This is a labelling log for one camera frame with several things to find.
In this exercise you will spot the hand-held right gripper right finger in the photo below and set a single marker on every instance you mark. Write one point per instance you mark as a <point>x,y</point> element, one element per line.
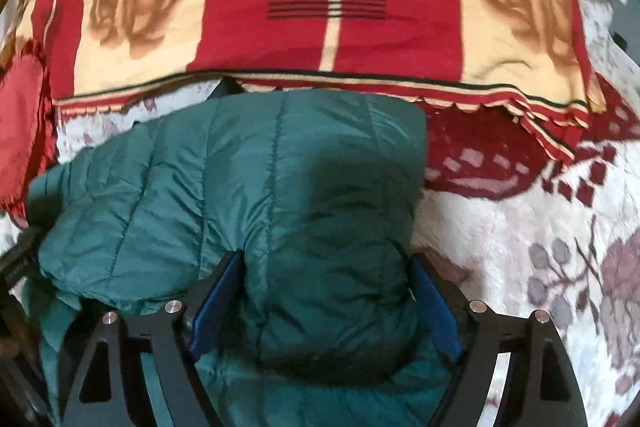
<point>435,307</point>

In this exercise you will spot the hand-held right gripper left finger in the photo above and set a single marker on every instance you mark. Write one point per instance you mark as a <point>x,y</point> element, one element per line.
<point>215,307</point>

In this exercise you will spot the green puffer jacket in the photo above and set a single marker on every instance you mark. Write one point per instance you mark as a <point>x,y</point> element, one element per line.
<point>300,207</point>

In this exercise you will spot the floral fleece blanket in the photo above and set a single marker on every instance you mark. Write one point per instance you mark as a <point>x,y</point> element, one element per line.
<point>525,227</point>

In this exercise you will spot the red heart-shaped pillow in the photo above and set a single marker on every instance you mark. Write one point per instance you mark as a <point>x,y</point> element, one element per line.
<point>22,132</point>

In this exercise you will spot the rose-printed checked quilt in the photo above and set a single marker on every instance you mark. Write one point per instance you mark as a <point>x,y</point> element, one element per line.
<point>240,7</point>

